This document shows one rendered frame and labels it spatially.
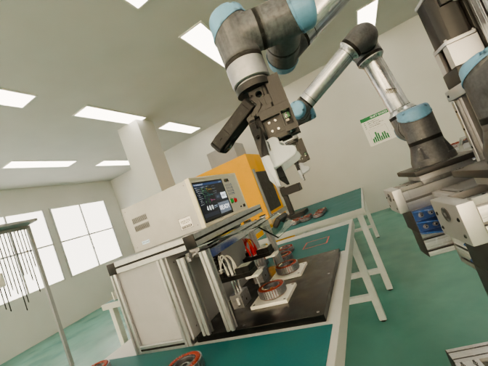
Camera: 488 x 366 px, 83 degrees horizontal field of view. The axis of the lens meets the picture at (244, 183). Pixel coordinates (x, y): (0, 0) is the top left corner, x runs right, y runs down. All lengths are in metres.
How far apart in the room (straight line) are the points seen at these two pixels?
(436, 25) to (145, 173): 4.86
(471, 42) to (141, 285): 1.32
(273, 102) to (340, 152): 5.82
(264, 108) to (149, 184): 4.86
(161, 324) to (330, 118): 5.73
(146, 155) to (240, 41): 4.85
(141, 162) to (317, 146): 3.70
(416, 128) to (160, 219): 1.06
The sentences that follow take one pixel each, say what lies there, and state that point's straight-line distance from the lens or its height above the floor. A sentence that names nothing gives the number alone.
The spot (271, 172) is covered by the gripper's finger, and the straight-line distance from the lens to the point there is 0.45.
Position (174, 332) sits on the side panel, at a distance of 1.17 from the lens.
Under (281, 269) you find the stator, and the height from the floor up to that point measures 0.81.
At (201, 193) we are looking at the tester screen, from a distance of 1.13.
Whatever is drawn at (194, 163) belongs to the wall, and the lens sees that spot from 7.51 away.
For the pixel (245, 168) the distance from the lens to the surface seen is 4.83.
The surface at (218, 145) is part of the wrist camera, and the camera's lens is 0.53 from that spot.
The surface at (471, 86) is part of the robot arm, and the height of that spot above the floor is 1.21.
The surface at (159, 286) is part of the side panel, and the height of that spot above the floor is 0.98.
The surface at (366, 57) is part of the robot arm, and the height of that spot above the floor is 1.55.
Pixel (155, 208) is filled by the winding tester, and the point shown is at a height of 1.26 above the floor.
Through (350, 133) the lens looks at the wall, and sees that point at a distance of 6.33.
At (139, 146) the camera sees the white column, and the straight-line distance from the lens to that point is 5.44.
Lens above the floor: 1.15
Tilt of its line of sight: 4 degrees up
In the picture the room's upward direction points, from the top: 21 degrees counter-clockwise
